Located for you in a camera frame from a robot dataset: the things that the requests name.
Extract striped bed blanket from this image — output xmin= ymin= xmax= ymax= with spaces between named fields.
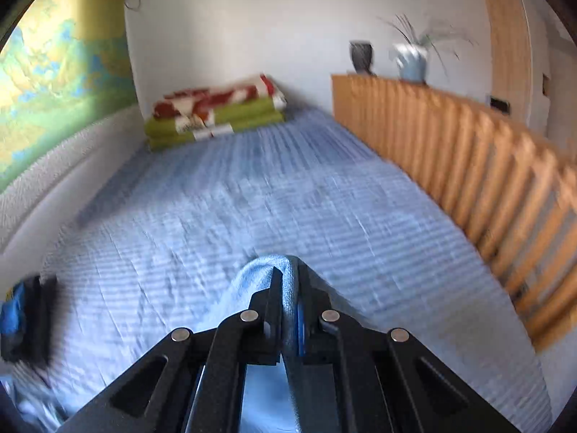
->
xmin=9 ymin=108 xmax=553 ymax=433

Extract folded green floral blanket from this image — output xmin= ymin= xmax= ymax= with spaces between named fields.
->
xmin=144 ymin=73 xmax=288 ymax=152

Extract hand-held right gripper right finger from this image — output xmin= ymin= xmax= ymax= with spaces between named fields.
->
xmin=286 ymin=256 xmax=523 ymax=433

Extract dark vase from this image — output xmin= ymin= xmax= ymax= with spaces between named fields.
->
xmin=349 ymin=40 xmax=377 ymax=76

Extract wall map poster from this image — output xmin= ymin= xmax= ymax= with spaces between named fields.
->
xmin=0 ymin=0 xmax=136 ymax=192

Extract wooden door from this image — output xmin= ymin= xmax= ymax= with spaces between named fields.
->
xmin=482 ymin=0 xmax=535 ymax=122

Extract light blue jeans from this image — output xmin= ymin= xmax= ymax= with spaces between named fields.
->
xmin=198 ymin=254 xmax=300 ymax=433

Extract dark blue garment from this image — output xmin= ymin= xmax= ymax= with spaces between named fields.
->
xmin=0 ymin=282 xmax=25 ymax=339

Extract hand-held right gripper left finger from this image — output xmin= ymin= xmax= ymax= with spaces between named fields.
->
xmin=56 ymin=266 xmax=284 ymax=433

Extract black garment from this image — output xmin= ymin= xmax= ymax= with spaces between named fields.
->
xmin=0 ymin=274 xmax=58 ymax=364

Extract wooden slatted bed rail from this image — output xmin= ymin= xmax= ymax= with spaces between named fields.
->
xmin=331 ymin=73 xmax=577 ymax=353

